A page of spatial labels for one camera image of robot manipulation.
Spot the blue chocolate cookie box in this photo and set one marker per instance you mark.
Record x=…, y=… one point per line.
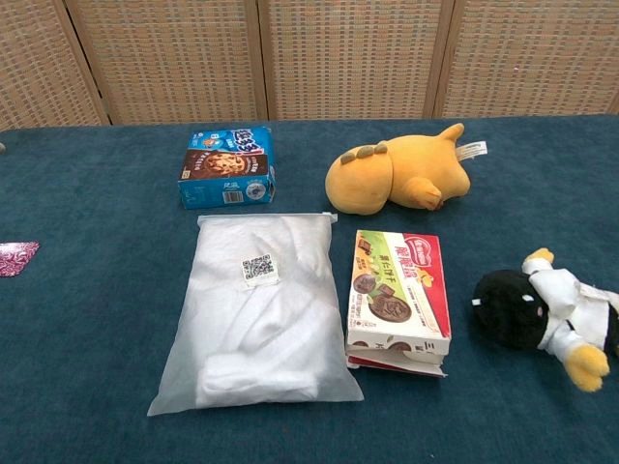
x=225, y=164

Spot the blue felt table cover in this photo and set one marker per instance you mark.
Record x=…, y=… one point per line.
x=97, y=386

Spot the frosted bag with white garment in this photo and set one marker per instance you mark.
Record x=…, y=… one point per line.
x=261, y=328

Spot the woven rattan folding screen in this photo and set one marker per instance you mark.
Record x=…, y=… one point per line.
x=338, y=58

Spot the yellow plush dinosaur toy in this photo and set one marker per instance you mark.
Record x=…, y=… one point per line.
x=387, y=179

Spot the red white biscuit box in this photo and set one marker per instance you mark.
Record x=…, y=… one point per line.
x=396, y=290

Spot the black penguin plush toy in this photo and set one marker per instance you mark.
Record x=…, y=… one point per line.
x=508, y=309

